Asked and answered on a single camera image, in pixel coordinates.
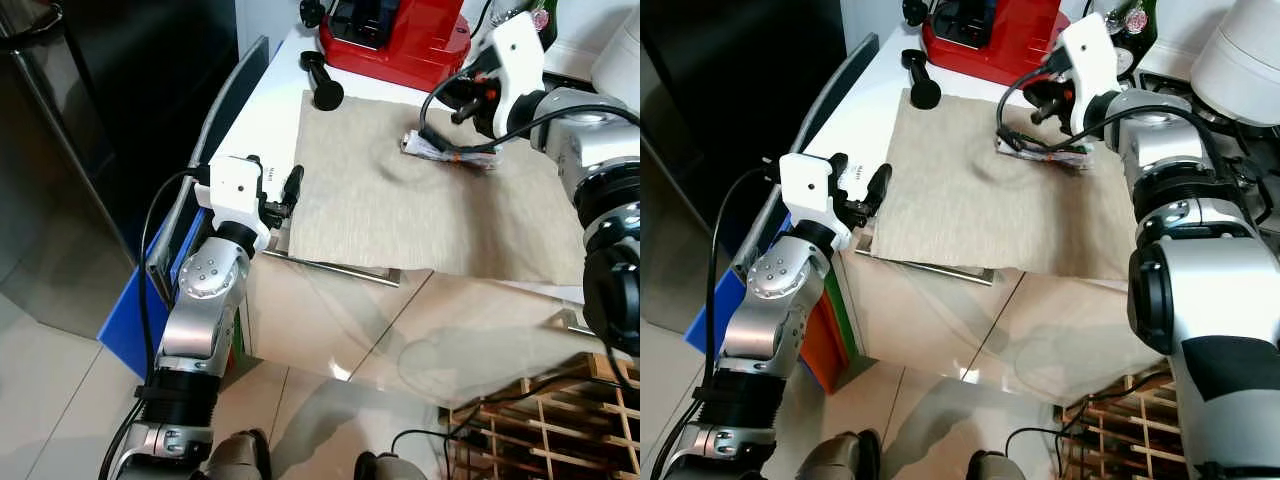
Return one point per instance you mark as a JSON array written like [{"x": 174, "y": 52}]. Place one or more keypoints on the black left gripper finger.
[
  {"x": 293, "y": 188},
  {"x": 879, "y": 186}
]

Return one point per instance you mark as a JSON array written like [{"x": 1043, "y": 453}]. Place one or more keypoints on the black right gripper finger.
[
  {"x": 465, "y": 112},
  {"x": 1042, "y": 112}
]

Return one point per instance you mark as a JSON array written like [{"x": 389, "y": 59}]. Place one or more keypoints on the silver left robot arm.
[
  {"x": 780, "y": 300},
  {"x": 195, "y": 310}
]

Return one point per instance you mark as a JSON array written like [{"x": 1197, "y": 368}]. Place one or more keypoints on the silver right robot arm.
[
  {"x": 1200, "y": 280},
  {"x": 590, "y": 140}
]

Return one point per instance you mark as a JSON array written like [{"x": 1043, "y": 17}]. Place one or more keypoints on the red coffee machine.
[
  {"x": 400, "y": 50},
  {"x": 990, "y": 48}
]

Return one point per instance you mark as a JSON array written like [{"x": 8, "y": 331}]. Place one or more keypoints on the black coffee tamper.
[
  {"x": 328, "y": 96},
  {"x": 926, "y": 94}
]

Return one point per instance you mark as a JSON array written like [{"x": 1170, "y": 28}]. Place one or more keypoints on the dark green bottle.
[
  {"x": 1140, "y": 35},
  {"x": 545, "y": 25}
]

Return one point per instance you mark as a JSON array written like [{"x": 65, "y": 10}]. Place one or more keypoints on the green board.
[{"x": 850, "y": 320}]

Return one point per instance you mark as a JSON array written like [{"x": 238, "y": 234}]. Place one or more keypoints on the beige woven counter mat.
[
  {"x": 990, "y": 210},
  {"x": 400, "y": 220}
]

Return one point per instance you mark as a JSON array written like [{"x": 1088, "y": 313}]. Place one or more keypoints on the white round pot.
[
  {"x": 1240, "y": 60},
  {"x": 620, "y": 65}
]

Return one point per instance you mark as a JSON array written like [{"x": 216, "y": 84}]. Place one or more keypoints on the black knob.
[
  {"x": 915, "y": 11},
  {"x": 312, "y": 12}
]

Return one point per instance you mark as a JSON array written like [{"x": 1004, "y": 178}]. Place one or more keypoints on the beige kitchen cabinet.
[
  {"x": 450, "y": 330},
  {"x": 1000, "y": 330}
]

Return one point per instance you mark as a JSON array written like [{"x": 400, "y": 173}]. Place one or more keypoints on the tall black refrigerator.
[
  {"x": 720, "y": 80},
  {"x": 80, "y": 120}
]

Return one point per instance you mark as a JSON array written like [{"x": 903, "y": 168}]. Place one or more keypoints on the robot left leg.
[
  {"x": 840, "y": 460},
  {"x": 240, "y": 460}
]

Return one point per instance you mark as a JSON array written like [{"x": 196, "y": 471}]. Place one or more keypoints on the robot leg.
[
  {"x": 995, "y": 468},
  {"x": 240, "y": 460},
  {"x": 840, "y": 460},
  {"x": 390, "y": 468}
]

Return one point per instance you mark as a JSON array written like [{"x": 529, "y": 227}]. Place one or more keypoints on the robot right leg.
[
  {"x": 995, "y": 468},
  {"x": 390, "y": 468}
]

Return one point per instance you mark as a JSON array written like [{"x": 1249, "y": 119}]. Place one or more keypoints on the wooden slatted rack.
[
  {"x": 600, "y": 370},
  {"x": 1120, "y": 405}
]

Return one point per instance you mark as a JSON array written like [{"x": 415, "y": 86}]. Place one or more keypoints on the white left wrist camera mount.
[
  {"x": 235, "y": 188},
  {"x": 808, "y": 185}
]

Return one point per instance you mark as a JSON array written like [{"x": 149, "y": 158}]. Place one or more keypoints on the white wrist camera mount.
[
  {"x": 1090, "y": 50},
  {"x": 235, "y": 188},
  {"x": 808, "y": 185},
  {"x": 515, "y": 55}
]

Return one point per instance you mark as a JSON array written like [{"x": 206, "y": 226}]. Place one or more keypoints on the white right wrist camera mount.
[
  {"x": 1090, "y": 50},
  {"x": 515, "y": 55}
]

